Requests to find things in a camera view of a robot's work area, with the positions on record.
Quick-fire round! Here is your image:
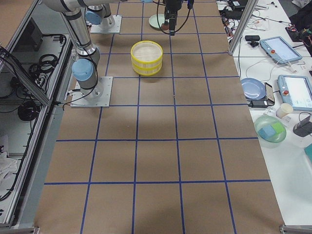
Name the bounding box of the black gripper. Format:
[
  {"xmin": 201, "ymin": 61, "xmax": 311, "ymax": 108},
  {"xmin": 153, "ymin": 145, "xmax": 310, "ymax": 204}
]
[{"xmin": 163, "ymin": 0, "xmax": 182, "ymax": 36}]

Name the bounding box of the yellow rimmed steamer basket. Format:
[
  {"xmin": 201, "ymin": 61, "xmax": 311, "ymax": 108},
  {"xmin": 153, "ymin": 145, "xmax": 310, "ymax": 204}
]
[
  {"xmin": 131, "ymin": 40, "xmax": 163, "ymax": 67},
  {"xmin": 132, "ymin": 63, "xmax": 162, "ymax": 76}
]

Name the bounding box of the brown chocolate bun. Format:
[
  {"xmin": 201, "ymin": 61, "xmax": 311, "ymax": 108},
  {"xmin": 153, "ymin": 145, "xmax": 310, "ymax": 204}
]
[{"xmin": 161, "ymin": 23, "xmax": 169, "ymax": 31}]

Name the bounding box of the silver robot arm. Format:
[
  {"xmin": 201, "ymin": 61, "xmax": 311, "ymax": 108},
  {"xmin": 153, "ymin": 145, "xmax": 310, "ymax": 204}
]
[
  {"xmin": 85, "ymin": 0, "xmax": 183, "ymax": 36},
  {"xmin": 43, "ymin": 0, "xmax": 122, "ymax": 61}
]

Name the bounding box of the light green plate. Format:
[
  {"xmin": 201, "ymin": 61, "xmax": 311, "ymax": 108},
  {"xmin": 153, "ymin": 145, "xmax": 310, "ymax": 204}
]
[{"xmin": 148, "ymin": 14, "xmax": 165, "ymax": 30}]

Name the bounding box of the black webcam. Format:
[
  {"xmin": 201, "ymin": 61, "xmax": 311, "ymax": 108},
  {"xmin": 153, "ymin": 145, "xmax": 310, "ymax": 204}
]
[{"xmin": 245, "ymin": 35, "xmax": 260, "ymax": 48}]

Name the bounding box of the blue plate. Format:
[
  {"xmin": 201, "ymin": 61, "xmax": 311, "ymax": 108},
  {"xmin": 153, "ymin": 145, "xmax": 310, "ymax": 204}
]
[{"xmin": 241, "ymin": 78, "xmax": 266, "ymax": 100}]

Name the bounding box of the teach pendant far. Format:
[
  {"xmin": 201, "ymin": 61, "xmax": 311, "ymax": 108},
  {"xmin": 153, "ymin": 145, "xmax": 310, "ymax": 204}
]
[{"xmin": 259, "ymin": 36, "xmax": 302, "ymax": 64}]

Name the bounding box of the teach pendant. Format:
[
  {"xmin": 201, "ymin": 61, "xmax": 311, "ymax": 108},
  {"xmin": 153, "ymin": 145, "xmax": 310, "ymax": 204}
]
[
  {"xmin": 259, "ymin": 36, "xmax": 302, "ymax": 64},
  {"xmin": 277, "ymin": 75, "xmax": 312, "ymax": 112}
]

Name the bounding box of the black power adapter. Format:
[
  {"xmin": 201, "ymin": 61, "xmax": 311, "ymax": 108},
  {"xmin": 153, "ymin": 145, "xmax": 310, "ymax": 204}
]
[{"xmin": 248, "ymin": 100, "xmax": 275, "ymax": 108}]

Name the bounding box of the white paper cup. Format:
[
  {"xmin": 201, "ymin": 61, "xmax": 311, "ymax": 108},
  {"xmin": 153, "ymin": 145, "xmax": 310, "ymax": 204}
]
[{"xmin": 275, "ymin": 103, "xmax": 293, "ymax": 118}]

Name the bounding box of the blue foam cube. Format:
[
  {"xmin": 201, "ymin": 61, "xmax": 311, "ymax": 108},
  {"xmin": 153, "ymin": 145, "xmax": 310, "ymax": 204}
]
[{"xmin": 257, "ymin": 125, "xmax": 276, "ymax": 140}]

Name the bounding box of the teach pendant near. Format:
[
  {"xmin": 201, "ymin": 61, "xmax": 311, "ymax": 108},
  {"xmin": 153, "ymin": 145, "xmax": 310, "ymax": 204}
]
[{"xmin": 277, "ymin": 75, "xmax": 312, "ymax": 112}]

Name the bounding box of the clear green bowl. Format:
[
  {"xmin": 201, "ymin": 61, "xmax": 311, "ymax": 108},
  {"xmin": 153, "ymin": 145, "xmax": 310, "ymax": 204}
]
[{"xmin": 254, "ymin": 115, "xmax": 287, "ymax": 148}]

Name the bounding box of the green foam cube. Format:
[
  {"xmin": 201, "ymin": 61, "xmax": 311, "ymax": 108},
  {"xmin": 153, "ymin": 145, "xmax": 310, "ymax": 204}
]
[{"xmin": 271, "ymin": 122, "xmax": 286, "ymax": 134}]

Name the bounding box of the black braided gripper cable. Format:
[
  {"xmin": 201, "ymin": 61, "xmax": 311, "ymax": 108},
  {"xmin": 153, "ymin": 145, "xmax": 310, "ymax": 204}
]
[{"xmin": 156, "ymin": 0, "xmax": 195, "ymax": 34}]

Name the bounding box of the aluminium frame post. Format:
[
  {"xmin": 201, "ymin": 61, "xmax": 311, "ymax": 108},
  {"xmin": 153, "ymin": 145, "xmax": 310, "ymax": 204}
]
[{"xmin": 228, "ymin": 0, "xmax": 258, "ymax": 56}]

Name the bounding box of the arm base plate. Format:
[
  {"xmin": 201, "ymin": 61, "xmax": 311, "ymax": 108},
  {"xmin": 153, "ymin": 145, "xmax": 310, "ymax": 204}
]
[
  {"xmin": 70, "ymin": 77, "xmax": 113, "ymax": 108},
  {"xmin": 90, "ymin": 15, "xmax": 122, "ymax": 34}
]

